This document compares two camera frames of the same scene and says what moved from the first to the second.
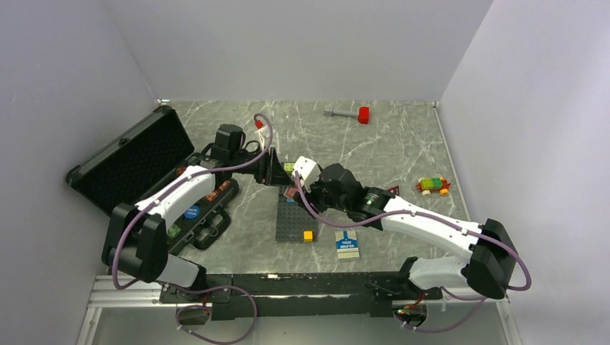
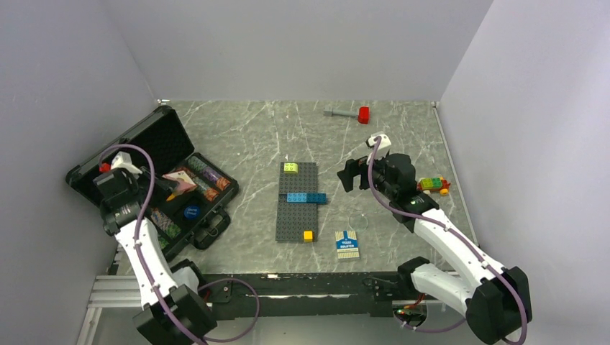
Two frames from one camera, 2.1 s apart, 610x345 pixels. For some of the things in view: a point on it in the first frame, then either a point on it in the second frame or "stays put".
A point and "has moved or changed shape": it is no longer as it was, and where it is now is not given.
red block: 364,115 stays put
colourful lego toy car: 437,185 stays put
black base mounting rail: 233,297 stays put
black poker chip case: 121,172 stays put
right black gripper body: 321,199 → 354,168
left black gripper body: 259,169 → 134,183
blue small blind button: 191,212 stays put
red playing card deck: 289,192 has moved or changed shape
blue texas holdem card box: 347,244 stays put
